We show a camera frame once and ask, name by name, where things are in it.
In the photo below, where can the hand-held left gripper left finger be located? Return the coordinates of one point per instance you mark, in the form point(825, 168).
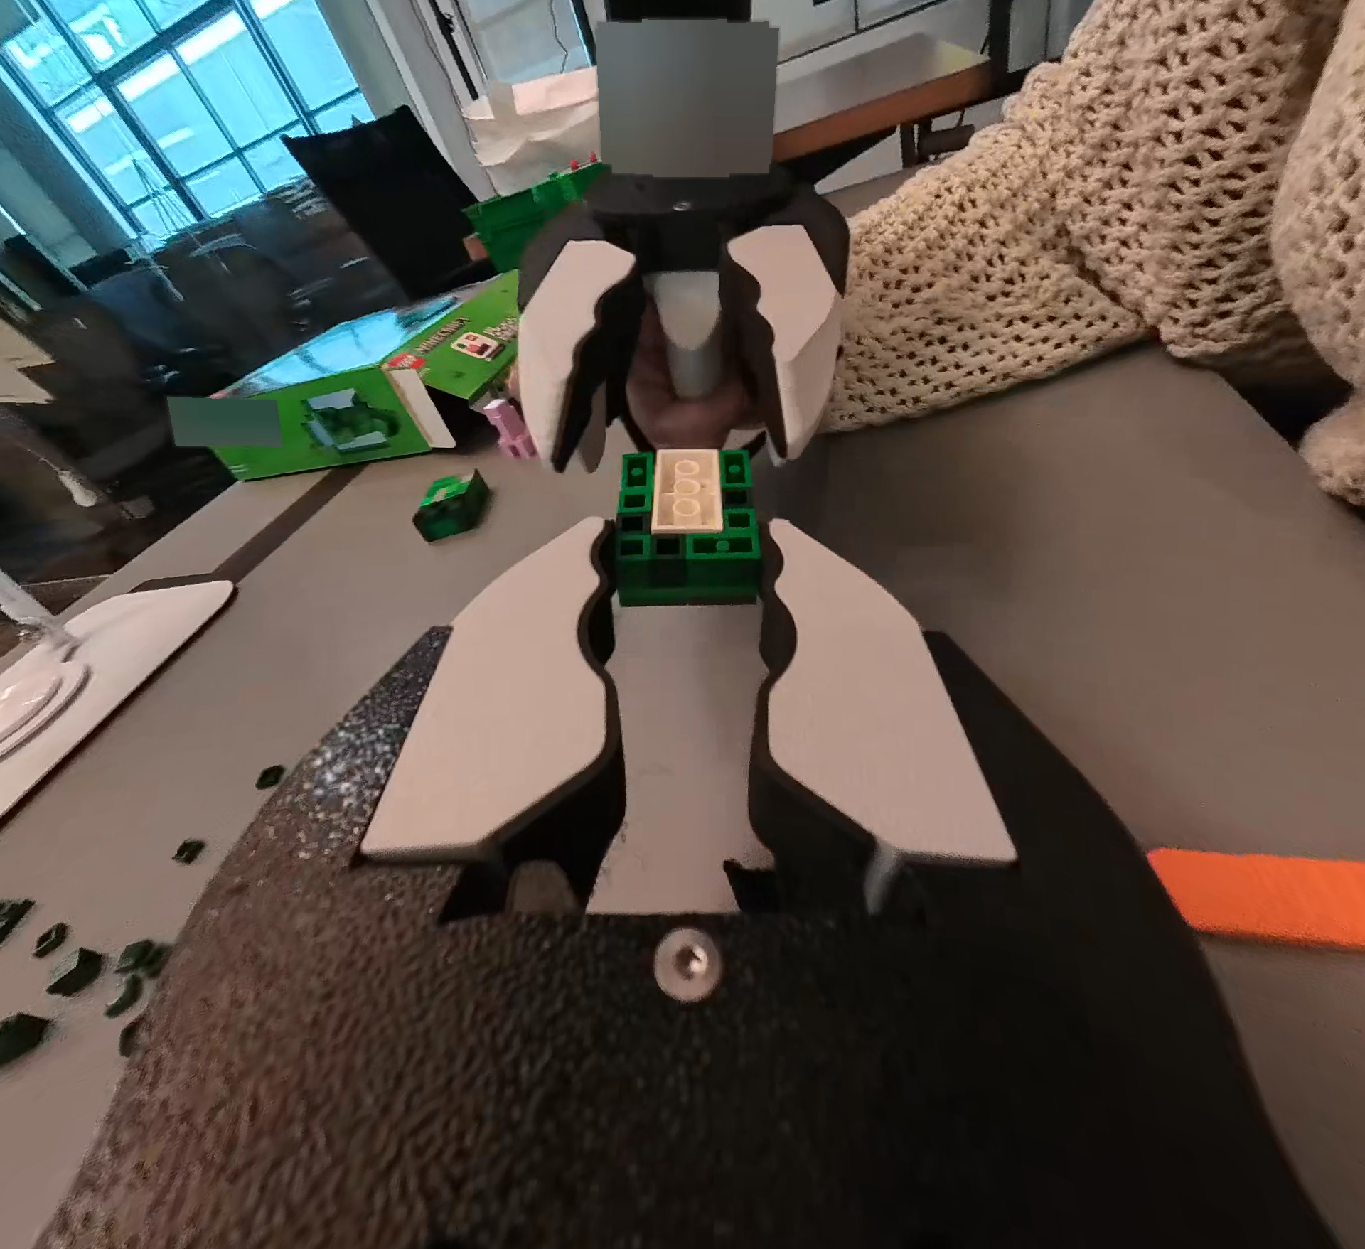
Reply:
point(512, 726)

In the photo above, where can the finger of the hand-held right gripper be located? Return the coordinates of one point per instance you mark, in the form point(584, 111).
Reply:
point(800, 332)
point(555, 343)

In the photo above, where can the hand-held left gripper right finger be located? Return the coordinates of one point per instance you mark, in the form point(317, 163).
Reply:
point(875, 726)

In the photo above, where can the person's right forearm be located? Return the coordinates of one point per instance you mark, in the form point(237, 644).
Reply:
point(981, 279)

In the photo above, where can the green building set box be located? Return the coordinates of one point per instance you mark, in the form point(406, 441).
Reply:
point(352, 386)

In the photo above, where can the person's right hand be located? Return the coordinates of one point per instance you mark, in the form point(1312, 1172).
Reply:
point(651, 418)

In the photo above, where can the pink brick pig figure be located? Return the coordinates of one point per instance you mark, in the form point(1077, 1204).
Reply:
point(512, 428)

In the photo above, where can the green plastic bin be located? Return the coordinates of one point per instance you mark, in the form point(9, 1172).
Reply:
point(522, 226)

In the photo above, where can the white paper bags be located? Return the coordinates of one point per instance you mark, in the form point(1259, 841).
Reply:
point(534, 120)

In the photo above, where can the green brick cube head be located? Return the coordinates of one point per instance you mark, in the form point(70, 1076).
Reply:
point(453, 508)

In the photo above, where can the black office chair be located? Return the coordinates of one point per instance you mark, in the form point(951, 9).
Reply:
point(373, 194)

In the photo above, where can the orange brick separator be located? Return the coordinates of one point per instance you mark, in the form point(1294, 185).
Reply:
point(1269, 897)

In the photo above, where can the scattered small green bricks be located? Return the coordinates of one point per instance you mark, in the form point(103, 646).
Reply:
point(75, 973)

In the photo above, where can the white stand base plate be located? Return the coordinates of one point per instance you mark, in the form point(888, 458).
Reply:
point(139, 641)

